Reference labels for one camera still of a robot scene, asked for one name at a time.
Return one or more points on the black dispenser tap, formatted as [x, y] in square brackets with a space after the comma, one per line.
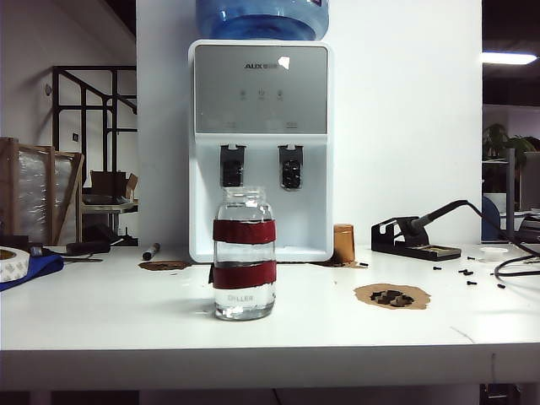
[290, 169]
[232, 166]

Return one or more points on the green potted plant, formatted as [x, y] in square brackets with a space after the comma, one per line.
[498, 141]

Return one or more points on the brown flat cardboard patch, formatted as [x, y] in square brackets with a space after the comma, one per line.
[164, 265]

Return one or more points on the black marker pen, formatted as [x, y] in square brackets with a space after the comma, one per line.
[151, 252]

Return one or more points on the brown torn cardboard patch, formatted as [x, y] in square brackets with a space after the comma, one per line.
[337, 263]

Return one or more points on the white tape roll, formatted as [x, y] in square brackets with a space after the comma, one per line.
[12, 266]

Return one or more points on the low workbench with metal legs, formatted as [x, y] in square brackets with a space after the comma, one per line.
[109, 207]

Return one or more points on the black stair railing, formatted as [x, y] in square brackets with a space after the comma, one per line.
[84, 109]

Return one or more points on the black soldering iron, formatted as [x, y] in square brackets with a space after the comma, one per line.
[439, 215]

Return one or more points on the ceiling light panel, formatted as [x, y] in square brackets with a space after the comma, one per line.
[508, 58]

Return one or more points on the blue cloth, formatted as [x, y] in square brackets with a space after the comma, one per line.
[42, 268]

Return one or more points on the gold brown canister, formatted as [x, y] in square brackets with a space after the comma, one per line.
[343, 244]

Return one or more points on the glass bottle with red belts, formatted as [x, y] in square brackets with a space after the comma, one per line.
[242, 232]

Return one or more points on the wooden crate with plastic film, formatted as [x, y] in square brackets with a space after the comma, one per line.
[52, 190]

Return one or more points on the blue water jug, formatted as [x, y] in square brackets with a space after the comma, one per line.
[261, 21]

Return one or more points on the brown honeycomb cardboard patch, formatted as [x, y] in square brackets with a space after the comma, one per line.
[367, 295]

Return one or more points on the blue chair back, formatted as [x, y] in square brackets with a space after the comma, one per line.
[489, 219]

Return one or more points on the grey monitor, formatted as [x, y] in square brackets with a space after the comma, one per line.
[530, 181]

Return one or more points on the white water dispenser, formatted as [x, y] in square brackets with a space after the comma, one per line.
[261, 84]

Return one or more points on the brown cardboard box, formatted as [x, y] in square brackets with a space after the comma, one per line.
[107, 183]

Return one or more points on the grey metal post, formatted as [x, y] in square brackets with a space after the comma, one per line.
[511, 190]

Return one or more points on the black soldering iron stand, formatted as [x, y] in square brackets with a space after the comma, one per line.
[388, 240]

